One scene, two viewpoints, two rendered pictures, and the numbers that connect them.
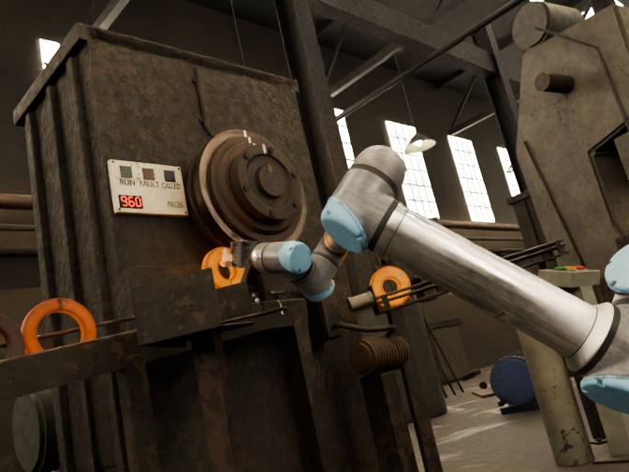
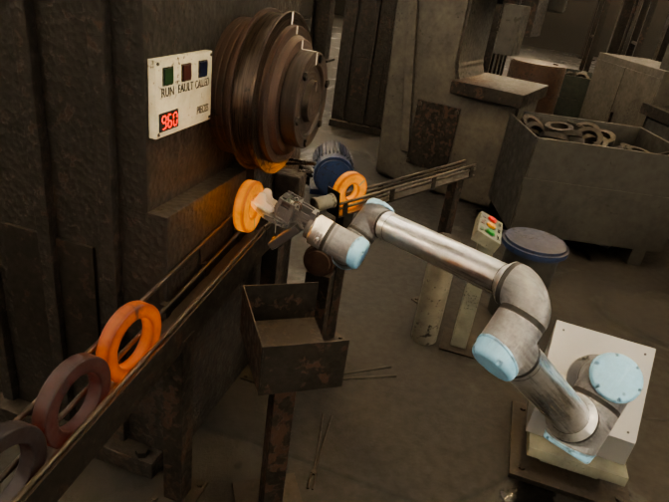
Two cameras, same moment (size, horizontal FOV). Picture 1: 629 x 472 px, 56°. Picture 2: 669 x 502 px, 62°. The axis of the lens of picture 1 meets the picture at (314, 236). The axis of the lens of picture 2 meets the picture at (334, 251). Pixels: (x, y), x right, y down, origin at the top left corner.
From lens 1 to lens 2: 1.42 m
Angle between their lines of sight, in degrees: 50
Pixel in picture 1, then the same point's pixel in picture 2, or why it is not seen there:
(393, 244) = (523, 381)
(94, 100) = not seen: outside the picture
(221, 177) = (273, 100)
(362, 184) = (531, 342)
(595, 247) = (430, 74)
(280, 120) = not seen: outside the picture
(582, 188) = (448, 17)
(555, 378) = (442, 295)
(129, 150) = (168, 32)
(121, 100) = not seen: outside the picture
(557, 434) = (425, 326)
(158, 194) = (191, 99)
